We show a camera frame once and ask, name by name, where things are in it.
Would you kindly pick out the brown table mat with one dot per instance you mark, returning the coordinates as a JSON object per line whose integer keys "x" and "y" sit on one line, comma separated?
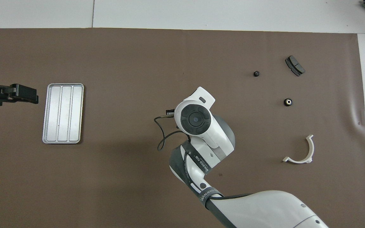
{"x": 138, "y": 63}

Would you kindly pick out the small black bearing gear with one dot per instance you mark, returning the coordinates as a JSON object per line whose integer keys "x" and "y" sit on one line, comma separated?
{"x": 256, "y": 73}

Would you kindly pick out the silver metal tray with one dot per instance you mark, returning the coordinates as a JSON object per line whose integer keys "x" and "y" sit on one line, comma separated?
{"x": 62, "y": 114}

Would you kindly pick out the white curved plastic bracket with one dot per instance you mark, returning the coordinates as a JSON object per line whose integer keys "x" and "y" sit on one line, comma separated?
{"x": 311, "y": 150}

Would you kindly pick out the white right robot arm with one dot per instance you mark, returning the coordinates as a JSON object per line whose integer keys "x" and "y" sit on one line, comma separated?
{"x": 265, "y": 209}

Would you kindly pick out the dark grey brake pad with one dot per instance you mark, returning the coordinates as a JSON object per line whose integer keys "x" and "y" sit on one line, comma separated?
{"x": 295, "y": 66}

